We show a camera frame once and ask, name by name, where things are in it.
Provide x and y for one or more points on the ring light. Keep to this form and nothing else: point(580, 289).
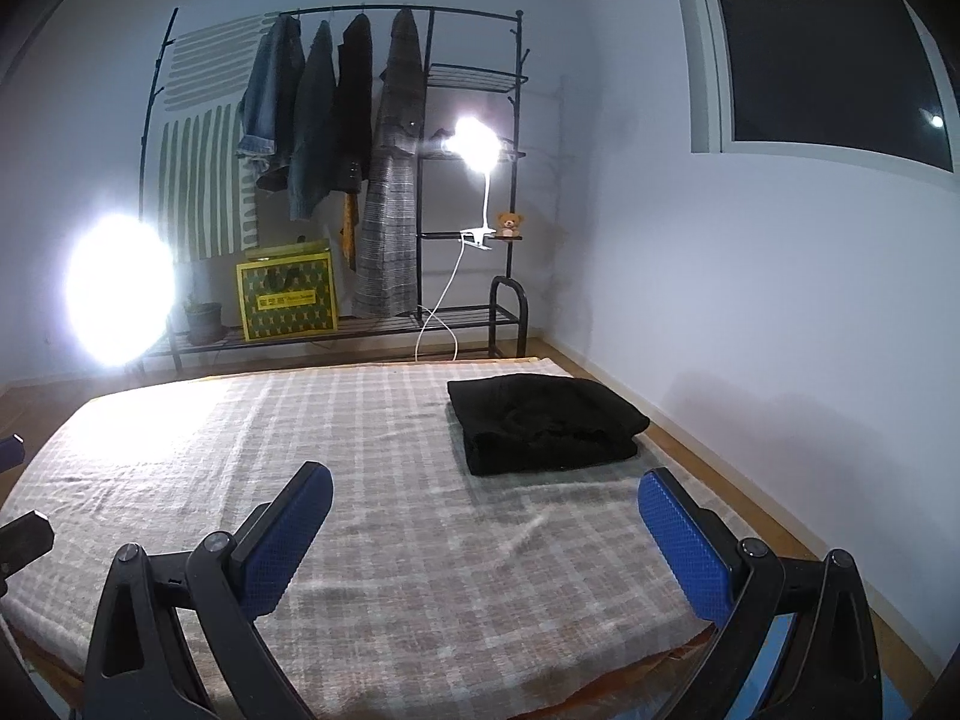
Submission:
point(119, 289)

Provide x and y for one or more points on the black sweater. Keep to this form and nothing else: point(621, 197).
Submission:
point(534, 423)

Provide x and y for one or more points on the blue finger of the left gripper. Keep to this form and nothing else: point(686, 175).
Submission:
point(23, 540)
point(12, 452)

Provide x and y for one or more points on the white clip lamp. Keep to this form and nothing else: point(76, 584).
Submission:
point(479, 149)

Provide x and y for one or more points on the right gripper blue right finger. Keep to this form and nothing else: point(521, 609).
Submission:
point(699, 548)

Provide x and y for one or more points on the black metal clothes rack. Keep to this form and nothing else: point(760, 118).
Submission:
point(439, 182)

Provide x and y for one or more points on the small teddy bear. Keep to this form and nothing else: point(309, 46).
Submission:
point(508, 225)

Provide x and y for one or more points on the yellow green patterned bag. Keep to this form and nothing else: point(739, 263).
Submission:
point(287, 292)

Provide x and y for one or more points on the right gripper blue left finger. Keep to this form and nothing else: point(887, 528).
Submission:
point(274, 539)

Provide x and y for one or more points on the small potted plant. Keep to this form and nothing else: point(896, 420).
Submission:
point(204, 321)

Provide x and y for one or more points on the blue denim hanging jacket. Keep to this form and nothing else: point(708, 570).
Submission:
point(268, 105)

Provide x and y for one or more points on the green striped wall tapestry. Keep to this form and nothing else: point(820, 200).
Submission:
point(203, 197)

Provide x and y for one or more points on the grey plaid hanging coat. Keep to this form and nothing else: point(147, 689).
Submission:
point(387, 269)

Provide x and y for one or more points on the dark window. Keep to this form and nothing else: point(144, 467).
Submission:
point(853, 81)

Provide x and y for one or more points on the dark green hanging jacket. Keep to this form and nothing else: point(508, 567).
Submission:
point(313, 159)

